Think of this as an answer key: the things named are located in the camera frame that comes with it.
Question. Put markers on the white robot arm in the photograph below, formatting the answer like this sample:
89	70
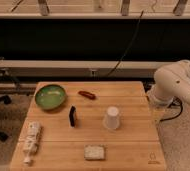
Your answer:
171	81

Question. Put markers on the black eraser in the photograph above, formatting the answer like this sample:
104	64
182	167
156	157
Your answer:
72	116

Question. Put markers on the green bowl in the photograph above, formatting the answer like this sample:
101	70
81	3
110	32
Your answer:
50	96

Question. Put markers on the beige sponge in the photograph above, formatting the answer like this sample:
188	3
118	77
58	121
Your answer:
94	152

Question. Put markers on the white crumpled tube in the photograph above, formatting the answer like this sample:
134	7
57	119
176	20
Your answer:
31	142

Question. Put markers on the wooden cutting board table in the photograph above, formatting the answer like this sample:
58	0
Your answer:
133	146

